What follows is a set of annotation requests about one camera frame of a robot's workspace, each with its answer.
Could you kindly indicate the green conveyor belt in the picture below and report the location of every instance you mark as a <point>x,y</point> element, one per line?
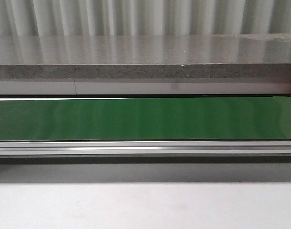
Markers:
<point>227,118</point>

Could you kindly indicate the grey speckled stone counter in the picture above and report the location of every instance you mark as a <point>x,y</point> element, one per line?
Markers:
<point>146,57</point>

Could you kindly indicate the white pleated curtain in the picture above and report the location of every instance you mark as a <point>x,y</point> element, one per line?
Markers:
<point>143,17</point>

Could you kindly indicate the aluminium conveyor frame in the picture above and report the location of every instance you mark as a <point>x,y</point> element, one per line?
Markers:
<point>118,152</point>

